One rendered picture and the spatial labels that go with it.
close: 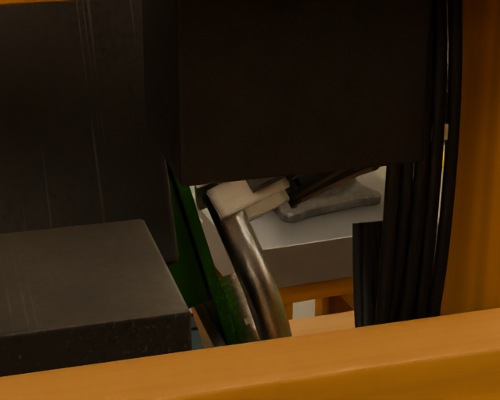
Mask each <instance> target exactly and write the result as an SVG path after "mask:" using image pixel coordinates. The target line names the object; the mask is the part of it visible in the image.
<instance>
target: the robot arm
mask: <svg viewBox="0 0 500 400"><path fill-rule="evenodd" d="M446 3H447V34H448V0H446ZM447 100H448V50H447V90H446V109H445V121H446V118H447ZM379 168H380V167H366V168H359V169H351V170H343V171H327V172H319V173H312V174H304V175H288V176H280V177H273V178H265V179H249V180H241V181H233V182H226V183H221V184H219V185H217V186H215V187H213V188H211V189H209V190H207V192H206V195H207V197H208V198H209V200H210V202H211V203H212V205H213V207H214V209H215V210H216V212H217V215H218V216H219V218H220V219H221V220H225V219H226V218H228V217H231V216H233V215H234V214H236V213H239V212H240V211H242V210H244V211H245V213H246V214H247V217H248V219H249V221H252V220H254V219H256V218H258V217H260V216H262V215H264V214H266V213H267V212H269V211H271V210H272V211H274V212H275V213H277V214H278V215H279V217H280V219H281V220H282V221H284V222H288V223H295V222H299V221H302V220H304V219H307V218H309V217H315V216H319V215H323V214H327V213H333V212H337V211H341V210H347V209H351V208H355V207H359V206H373V205H378V204H379V203H381V194H380V192H378V191H377V190H373V189H371V188H369V187H366V186H364V185H363V184H362V183H360V182H358V181H357V180H356V177H357V176H360V175H364V174H367V173H369V172H372V171H376V170H378V169H379Z"/></svg>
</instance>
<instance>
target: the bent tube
mask: <svg viewBox="0 0 500 400"><path fill-rule="evenodd" d="M219 184H221V183H211V184H202V185H194V191H195V197H196V203H197V206H198V209H199V210H204V209H205V208H207V209H208V211H209V212H210V216H211V217H212V220H213V223H214V224H215V227H216V229H217V231H218V234H219V236H220V238H221V241H222V243H223V245H224V247H225V250H226V251H227V254H228V256H229V258H230V261H231V263H232V265H233V268H234V270H235V272H236V274H237V278H238V280H239V282H240V285H241V288H242V290H243V292H244V296H245V298H246V300H247V303H248V306H249V309H250V311H251V314H252V318H253V321H254V323H255V326H256V330H257V333H258V336H259V339H260V341H261V340H272V339H278V338H284V337H292V334H291V330H290V324H289V321H288V318H287V313H286V311H285V308H284V305H283V300H282V299H281V296H280V293H279V289H278V287H277V285H276V282H275V279H274V276H273V274H272V272H271V269H270V267H269V264H268V262H267V259H266V257H265V255H264V253H263V250H262V248H261V246H260V243H259V241H258V239H257V237H256V235H255V232H254V230H253V228H252V226H251V223H250V221H249V219H248V217H247V214H246V213H245V211H244V210H242V211H240V212H239V213H236V214H234V215H233V216H231V217H228V218H226V219H225V220H221V219H220V218H219V216H218V215H217V212H216V210H215V209H214V207H213V205H212V203H211V202H210V200H209V198H208V197H207V195H206V192H207V190H209V189H211V188H213V187H215V186H217V185H219Z"/></svg>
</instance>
